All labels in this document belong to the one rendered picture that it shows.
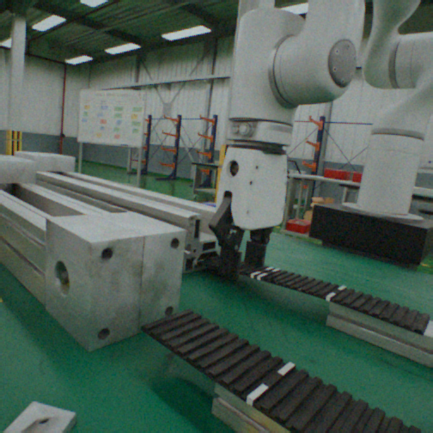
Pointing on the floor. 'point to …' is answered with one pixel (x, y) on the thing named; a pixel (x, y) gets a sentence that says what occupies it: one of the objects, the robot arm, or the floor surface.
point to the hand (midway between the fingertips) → (242, 260)
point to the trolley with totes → (299, 228)
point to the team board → (112, 120)
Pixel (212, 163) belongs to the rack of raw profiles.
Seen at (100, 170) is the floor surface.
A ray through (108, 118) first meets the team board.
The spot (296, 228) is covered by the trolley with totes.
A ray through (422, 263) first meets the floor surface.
